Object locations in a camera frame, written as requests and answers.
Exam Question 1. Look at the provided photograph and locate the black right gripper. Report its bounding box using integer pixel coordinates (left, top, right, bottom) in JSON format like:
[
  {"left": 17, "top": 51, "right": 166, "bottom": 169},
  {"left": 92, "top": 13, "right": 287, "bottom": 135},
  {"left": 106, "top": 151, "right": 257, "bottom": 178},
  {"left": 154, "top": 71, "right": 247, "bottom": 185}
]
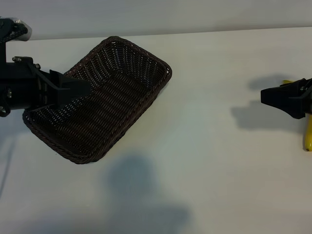
[{"left": 260, "top": 78, "right": 312, "bottom": 119}]

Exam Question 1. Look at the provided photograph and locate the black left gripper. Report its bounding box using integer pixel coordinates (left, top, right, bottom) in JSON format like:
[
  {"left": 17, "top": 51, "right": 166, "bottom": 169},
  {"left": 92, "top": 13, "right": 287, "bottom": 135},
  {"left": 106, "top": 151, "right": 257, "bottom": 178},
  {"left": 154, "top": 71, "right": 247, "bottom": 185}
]
[{"left": 0, "top": 56, "right": 91, "bottom": 118}]

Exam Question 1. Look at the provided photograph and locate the dark brown wicker basket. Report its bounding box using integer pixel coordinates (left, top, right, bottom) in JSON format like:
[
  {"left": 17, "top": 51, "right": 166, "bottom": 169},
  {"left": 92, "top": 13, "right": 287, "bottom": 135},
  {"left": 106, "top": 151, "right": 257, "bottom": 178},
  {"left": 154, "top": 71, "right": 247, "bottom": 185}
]
[{"left": 21, "top": 36, "right": 173, "bottom": 165}]

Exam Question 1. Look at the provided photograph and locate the yellow banana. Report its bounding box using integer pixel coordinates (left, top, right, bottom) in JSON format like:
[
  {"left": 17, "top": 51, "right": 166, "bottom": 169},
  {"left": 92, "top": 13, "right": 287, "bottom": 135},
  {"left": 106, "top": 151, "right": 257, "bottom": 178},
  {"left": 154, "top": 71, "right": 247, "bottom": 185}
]
[{"left": 282, "top": 79, "right": 312, "bottom": 152}]

